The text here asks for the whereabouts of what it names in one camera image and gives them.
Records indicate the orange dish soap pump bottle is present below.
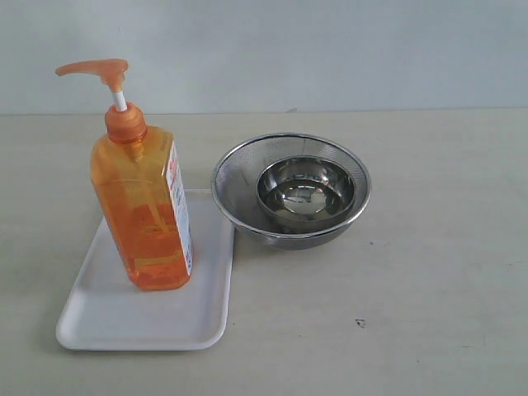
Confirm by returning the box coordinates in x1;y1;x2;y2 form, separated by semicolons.
55;59;193;290

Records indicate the steel mesh colander bowl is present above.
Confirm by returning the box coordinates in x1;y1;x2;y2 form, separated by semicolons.
211;133;372;250

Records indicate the small stainless steel bowl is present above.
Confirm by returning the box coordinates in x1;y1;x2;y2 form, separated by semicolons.
256;155;356;228

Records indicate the white rectangular plastic tray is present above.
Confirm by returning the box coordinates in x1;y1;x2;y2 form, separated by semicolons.
55;189;234;351

